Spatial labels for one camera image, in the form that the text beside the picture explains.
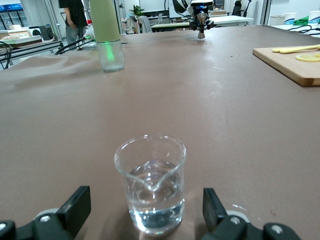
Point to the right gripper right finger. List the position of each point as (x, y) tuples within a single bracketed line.
[(212, 210)]

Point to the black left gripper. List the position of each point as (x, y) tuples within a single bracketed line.
[(195, 10)]

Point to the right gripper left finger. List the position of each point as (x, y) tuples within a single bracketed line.
[(75, 207)]

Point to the steel double jigger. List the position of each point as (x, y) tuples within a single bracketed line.
[(201, 35)]

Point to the clear glass beaker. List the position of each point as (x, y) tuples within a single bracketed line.
[(155, 215)]

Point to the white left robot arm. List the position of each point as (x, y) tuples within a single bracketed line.
[(182, 6)]

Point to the white paper cup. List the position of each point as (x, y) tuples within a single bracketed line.
[(314, 17), (290, 18)]

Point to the white office table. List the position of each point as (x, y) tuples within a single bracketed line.
[(225, 20)]

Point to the black office chair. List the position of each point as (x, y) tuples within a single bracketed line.
[(237, 7)]

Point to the grey jacket on chair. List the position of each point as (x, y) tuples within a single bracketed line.
[(143, 25)]

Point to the green potted plant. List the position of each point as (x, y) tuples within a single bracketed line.
[(137, 10)]

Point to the yellow plastic knife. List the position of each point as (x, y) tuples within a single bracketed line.
[(276, 50)]

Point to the yellow plastic fork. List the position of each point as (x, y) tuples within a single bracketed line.
[(290, 51)]

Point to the brown table cover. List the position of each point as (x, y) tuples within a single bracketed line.
[(75, 112)]

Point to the wooden cutting board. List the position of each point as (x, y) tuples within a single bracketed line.
[(287, 67)]

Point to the green sleeved glass bottle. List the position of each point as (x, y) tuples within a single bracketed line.
[(105, 25)]

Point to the green cloth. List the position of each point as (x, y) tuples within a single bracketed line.
[(301, 21)]

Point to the lemon slice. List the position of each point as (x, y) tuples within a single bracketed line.
[(306, 58)]

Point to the person in black shirt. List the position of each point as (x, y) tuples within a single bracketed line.
[(73, 15)]

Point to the black speaker box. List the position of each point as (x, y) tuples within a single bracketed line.
[(45, 32)]

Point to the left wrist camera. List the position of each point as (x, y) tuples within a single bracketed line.
[(202, 3)]

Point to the aluminium frame rail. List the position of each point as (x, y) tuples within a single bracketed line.
[(30, 51)]

